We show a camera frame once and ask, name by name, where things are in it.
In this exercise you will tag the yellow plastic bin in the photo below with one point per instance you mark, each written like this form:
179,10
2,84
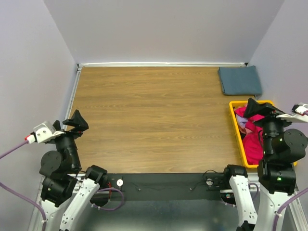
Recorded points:
232,106

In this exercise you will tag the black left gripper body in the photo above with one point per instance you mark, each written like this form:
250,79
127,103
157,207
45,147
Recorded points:
66,142

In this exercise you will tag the aluminium back table rail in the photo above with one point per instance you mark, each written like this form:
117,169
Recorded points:
162,64

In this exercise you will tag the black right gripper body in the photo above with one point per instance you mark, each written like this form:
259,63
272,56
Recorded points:
271,124

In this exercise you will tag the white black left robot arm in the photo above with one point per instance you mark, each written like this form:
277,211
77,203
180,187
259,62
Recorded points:
60,167

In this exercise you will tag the aluminium left table rail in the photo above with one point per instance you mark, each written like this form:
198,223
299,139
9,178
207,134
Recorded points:
73,92

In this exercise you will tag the magenta t-shirt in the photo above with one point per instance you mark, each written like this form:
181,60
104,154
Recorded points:
251,137

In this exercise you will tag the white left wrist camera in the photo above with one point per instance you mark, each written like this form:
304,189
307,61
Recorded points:
43,133

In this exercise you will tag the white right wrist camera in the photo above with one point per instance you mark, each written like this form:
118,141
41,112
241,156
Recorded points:
299,114

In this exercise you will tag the aluminium table rail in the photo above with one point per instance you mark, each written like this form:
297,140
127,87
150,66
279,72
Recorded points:
73,92
162,64

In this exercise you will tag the lavender t-shirt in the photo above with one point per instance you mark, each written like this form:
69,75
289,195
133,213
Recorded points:
241,121

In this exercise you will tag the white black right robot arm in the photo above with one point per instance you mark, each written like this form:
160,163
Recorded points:
276,175

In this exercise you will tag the teal blue t-shirt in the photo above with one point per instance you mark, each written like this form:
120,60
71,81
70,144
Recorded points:
240,81

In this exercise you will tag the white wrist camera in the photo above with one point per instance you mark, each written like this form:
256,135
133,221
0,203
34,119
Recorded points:
43,133
299,114

